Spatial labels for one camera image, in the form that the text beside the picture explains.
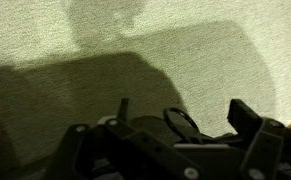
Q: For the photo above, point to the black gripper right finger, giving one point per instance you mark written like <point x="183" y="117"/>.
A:
<point x="263" y="143"/>

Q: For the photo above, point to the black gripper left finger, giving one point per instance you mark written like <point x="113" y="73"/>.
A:
<point x="141" y="150"/>

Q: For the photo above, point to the cream carpet rug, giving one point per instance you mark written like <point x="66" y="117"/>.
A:
<point x="218" y="50"/>

